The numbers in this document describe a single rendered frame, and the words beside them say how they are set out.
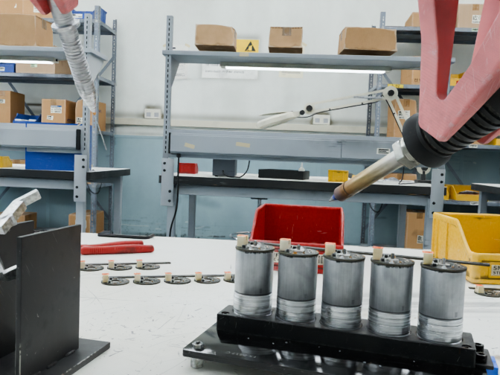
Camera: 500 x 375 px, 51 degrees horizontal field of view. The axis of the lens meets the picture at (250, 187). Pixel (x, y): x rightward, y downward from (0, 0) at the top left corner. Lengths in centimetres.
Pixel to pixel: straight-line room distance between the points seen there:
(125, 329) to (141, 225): 451
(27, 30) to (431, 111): 281
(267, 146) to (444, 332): 227
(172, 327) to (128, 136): 452
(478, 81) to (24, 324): 23
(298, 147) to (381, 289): 225
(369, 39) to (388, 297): 241
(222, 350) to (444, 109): 18
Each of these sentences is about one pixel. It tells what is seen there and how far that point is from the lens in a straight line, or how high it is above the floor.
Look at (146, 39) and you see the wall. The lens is 495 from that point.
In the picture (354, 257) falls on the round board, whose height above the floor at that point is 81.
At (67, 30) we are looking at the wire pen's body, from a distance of 33.
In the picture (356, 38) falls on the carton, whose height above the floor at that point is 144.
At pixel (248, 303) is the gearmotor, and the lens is 33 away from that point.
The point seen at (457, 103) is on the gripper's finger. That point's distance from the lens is 21.
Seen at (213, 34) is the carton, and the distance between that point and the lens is 269.
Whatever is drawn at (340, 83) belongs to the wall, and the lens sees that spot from 474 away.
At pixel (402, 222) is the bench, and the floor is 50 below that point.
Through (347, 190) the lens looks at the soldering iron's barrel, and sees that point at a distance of 27.
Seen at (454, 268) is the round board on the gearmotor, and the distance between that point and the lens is 31.
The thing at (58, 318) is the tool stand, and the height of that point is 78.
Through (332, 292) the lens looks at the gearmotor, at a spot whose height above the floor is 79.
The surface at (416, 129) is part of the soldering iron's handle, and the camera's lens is 23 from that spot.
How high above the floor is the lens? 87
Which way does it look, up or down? 4 degrees down
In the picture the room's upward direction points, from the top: 2 degrees clockwise
